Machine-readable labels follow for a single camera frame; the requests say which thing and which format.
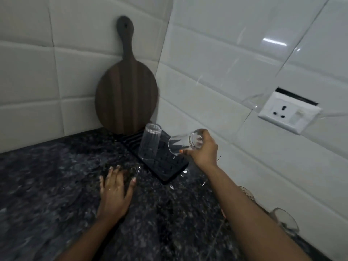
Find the person's left forearm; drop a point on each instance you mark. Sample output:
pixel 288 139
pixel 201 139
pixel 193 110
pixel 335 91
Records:
pixel 92 241

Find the person's right forearm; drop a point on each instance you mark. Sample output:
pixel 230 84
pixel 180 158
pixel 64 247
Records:
pixel 250 217

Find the black drying mat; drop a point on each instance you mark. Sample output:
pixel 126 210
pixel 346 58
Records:
pixel 165 165

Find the person's left hand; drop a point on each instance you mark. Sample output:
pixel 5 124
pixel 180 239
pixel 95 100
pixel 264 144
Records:
pixel 115 195

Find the person's right hand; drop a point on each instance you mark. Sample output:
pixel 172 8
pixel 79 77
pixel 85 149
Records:
pixel 205 153

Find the white wall socket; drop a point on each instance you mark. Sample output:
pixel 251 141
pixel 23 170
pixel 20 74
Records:
pixel 288 114

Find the round wooden cutting board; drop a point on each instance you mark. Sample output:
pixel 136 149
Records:
pixel 126 92

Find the drinking glass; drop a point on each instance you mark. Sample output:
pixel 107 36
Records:
pixel 285 221
pixel 149 142
pixel 180 142
pixel 248 192

